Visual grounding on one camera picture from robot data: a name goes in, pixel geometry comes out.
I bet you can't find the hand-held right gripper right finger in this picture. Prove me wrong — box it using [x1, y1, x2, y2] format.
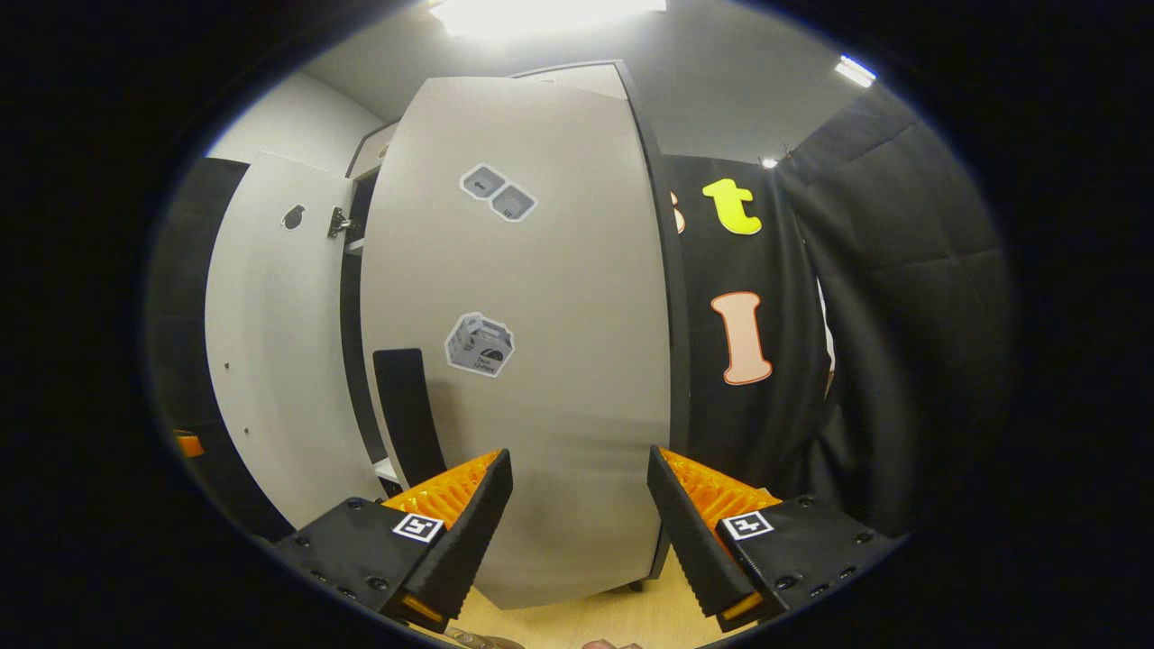
[646, 444, 907, 633]

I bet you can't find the white and grey cabinet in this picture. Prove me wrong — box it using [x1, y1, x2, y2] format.
[341, 59, 693, 591]

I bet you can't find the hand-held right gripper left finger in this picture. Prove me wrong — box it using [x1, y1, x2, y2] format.
[270, 447, 516, 633]

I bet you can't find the white cabinet door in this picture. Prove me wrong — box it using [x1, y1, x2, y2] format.
[205, 151, 389, 531]
[359, 77, 673, 610]

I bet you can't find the black backdrop cloth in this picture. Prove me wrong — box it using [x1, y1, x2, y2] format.
[665, 153, 835, 506]

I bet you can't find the long ceiling light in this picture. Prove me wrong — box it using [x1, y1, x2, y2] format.
[428, 0, 668, 41]

